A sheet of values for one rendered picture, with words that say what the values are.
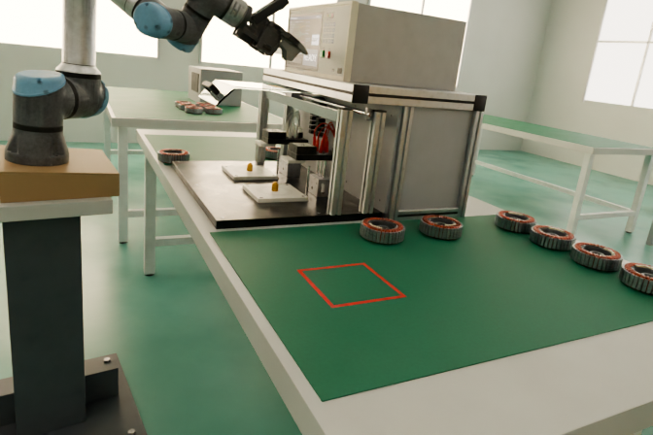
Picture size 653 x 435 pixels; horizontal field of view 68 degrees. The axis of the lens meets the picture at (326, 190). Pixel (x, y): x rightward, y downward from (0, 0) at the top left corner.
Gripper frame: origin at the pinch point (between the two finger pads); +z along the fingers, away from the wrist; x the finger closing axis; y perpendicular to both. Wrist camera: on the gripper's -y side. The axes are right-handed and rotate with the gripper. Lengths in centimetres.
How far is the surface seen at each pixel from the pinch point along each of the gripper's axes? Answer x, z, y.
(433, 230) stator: 40, 38, 28
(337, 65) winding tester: 10.1, 6.6, 0.6
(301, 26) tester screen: -17.1, 2.1, -8.9
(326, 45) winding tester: 1.6, 4.4, -4.2
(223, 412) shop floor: -1, 35, 115
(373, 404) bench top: 89, -4, 50
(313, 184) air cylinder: 4.4, 20.6, 32.9
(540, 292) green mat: 72, 42, 29
